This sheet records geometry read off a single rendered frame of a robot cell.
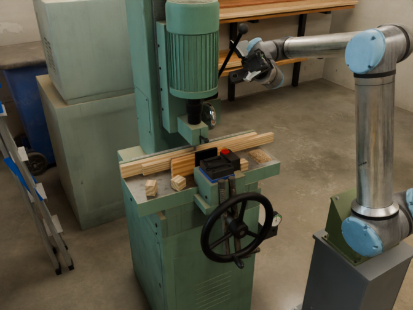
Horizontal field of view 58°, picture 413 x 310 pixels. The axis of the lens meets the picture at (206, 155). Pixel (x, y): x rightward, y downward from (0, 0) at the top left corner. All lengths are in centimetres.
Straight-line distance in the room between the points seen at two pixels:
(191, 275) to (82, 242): 111
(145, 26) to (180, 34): 24
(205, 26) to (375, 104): 56
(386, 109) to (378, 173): 20
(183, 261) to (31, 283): 112
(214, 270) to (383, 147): 87
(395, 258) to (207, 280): 78
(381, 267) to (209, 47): 108
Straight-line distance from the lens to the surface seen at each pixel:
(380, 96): 121
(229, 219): 133
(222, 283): 178
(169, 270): 156
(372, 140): 125
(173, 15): 124
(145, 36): 145
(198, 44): 124
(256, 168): 147
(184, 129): 144
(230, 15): 358
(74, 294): 229
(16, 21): 354
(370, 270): 166
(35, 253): 260
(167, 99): 145
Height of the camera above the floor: 168
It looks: 30 degrees down
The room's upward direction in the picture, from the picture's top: straight up
